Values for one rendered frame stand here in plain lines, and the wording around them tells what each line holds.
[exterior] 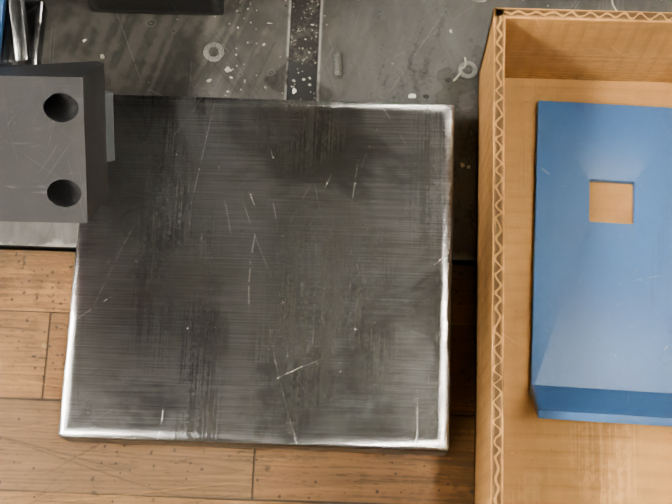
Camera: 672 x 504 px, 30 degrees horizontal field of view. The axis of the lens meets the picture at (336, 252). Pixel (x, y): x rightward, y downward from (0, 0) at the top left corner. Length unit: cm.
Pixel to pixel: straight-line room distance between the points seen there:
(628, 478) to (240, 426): 17
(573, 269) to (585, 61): 10
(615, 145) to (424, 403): 15
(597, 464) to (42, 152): 30
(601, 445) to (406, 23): 22
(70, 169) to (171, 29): 27
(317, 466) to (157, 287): 11
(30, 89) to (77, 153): 2
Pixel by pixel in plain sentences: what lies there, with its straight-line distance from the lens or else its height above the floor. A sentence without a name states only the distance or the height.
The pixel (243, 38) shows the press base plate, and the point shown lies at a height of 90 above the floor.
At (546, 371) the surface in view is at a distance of 57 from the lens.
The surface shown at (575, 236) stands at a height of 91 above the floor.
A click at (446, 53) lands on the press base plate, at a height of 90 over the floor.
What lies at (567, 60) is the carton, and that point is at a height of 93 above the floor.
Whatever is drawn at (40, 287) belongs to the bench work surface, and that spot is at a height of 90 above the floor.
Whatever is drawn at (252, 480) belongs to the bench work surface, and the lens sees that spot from 57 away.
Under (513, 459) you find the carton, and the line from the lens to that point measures 57.
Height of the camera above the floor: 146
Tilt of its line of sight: 75 degrees down
